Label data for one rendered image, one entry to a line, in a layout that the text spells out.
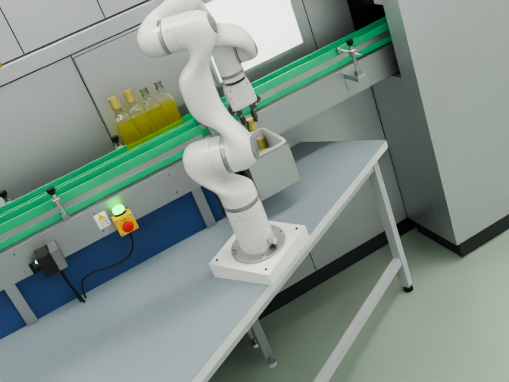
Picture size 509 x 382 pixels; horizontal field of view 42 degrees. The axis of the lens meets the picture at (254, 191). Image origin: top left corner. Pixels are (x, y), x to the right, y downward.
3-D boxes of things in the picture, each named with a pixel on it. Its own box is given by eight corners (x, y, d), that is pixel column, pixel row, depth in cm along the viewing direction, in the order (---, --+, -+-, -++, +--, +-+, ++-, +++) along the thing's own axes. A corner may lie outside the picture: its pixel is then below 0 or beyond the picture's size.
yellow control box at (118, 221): (135, 222, 241) (126, 205, 238) (140, 229, 235) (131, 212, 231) (117, 231, 240) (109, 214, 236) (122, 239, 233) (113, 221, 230)
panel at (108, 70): (304, 43, 280) (279, -36, 265) (307, 44, 278) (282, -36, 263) (111, 137, 259) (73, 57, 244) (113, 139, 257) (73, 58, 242)
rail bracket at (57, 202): (72, 216, 233) (54, 184, 227) (75, 223, 227) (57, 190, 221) (61, 221, 232) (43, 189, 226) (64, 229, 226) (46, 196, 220)
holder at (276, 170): (270, 160, 267) (257, 126, 260) (301, 180, 243) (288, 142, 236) (232, 179, 263) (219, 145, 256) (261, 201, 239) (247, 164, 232)
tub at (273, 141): (269, 145, 259) (262, 126, 255) (295, 160, 239) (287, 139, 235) (230, 165, 255) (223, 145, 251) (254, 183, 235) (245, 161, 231)
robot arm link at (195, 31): (217, 166, 211) (265, 155, 207) (210, 184, 201) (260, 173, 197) (160, 15, 189) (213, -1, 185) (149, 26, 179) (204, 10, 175)
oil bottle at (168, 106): (188, 138, 259) (167, 89, 250) (192, 142, 254) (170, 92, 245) (175, 144, 258) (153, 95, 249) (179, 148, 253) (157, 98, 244)
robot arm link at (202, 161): (257, 208, 205) (231, 144, 193) (201, 219, 210) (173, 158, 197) (260, 186, 215) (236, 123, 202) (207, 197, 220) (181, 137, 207)
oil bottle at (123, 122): (148, 158, 255) (125, 108, 246) (151, 162, 250) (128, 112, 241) (135, 164, 254) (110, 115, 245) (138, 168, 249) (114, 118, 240)
